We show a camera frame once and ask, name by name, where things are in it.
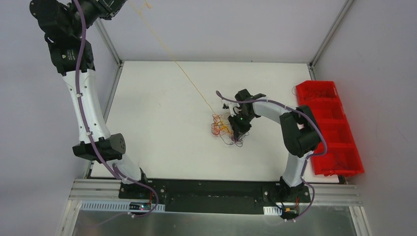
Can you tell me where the thin yellow wire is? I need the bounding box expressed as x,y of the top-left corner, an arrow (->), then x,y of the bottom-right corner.
128,0 -> 217,115

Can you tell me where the left white cable duct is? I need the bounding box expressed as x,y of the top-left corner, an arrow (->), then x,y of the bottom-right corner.
80,201 -> 155,213

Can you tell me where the right white cable duct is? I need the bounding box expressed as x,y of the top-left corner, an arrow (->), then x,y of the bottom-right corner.
263,206 -> 283,216

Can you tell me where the orange multicolour wire bundle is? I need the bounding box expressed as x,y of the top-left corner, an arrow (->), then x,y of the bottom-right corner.
210,113 -> 245,148

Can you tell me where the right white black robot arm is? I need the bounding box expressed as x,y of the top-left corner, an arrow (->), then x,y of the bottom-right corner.
223,89 -> 324,202

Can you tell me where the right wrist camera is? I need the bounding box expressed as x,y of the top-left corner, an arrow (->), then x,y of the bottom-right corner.
222,100 -> 237,116

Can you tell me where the aluminium frame rail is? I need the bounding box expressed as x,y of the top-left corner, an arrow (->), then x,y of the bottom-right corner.
69,179 -> 363,207

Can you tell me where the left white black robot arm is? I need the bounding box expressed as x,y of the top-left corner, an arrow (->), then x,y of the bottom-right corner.
29,0 -> 150,199

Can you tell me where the red plastic bin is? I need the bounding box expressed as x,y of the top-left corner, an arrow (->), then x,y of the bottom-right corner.
295,81 -> 364,177

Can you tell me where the white cable duct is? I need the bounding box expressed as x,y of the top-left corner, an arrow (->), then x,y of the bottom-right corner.
263,206 -> 283,216
80,201 -> 155,213

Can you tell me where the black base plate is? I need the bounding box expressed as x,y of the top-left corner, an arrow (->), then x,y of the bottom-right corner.
119,178 -> 311,214

